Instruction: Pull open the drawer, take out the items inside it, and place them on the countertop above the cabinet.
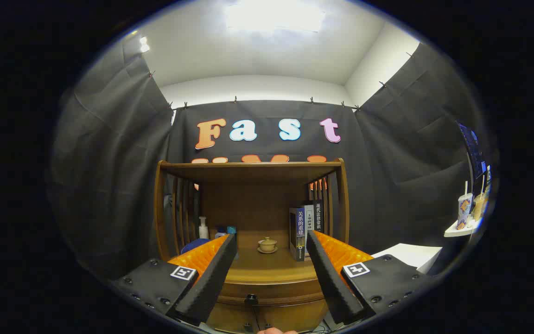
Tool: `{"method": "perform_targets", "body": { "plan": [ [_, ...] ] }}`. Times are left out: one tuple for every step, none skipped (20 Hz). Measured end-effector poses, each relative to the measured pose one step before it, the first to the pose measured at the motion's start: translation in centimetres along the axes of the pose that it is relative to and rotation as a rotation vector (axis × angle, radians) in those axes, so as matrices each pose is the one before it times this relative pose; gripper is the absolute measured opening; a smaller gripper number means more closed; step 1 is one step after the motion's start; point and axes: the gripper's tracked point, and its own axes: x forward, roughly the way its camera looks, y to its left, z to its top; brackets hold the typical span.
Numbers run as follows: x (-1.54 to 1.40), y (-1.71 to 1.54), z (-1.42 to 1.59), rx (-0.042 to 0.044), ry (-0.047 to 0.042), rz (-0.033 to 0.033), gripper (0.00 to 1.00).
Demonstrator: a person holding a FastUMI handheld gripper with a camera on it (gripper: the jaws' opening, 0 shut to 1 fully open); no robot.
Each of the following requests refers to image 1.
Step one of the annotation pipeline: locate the blue folded towel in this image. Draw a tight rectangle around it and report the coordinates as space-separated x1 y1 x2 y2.
194 238 223 253

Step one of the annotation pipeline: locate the brown drink cup with straw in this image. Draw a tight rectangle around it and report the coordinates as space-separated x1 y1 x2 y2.
473 176 486 222

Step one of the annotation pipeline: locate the white printer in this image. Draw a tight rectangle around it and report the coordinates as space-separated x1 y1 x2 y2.
371 243 443 274

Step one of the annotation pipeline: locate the book with black spine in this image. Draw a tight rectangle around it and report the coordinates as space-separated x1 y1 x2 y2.
313 199 324 235

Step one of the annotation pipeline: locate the book with blue spine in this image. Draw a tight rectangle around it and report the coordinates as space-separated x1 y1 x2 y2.
289 207 306 262

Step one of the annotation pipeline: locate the black backdrop cloth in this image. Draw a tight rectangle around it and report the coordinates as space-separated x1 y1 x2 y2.
47 37 488 283

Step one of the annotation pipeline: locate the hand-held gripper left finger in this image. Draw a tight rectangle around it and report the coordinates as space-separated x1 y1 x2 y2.
112 233 238 327

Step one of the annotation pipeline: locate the wooden drawer with black knob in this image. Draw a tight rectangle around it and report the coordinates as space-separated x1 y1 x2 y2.
218 278 325 307

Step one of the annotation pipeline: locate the dark computer monitor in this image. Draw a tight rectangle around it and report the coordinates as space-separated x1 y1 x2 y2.
456 122 488 186

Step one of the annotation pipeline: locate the wooden countertop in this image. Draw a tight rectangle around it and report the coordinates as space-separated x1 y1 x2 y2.
221 245 319 284

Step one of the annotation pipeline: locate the wooden cabinet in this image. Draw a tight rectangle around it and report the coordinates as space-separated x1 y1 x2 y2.
153 158 350 334

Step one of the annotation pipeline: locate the patterned paper cup with straw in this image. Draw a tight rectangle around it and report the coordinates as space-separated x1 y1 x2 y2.
456 181 474 230

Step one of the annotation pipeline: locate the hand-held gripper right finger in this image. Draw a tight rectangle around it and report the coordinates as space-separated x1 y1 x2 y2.
306 230 434 325

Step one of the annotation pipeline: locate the small white shelf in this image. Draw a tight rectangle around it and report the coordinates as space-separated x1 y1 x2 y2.
444 218 483 238

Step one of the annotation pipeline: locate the ceiling light panel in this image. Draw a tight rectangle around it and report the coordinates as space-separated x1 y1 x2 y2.
224 0 327 33

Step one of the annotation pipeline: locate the beige lidded teacup with saucer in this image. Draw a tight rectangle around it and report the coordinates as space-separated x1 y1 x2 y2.
257 237 278 254

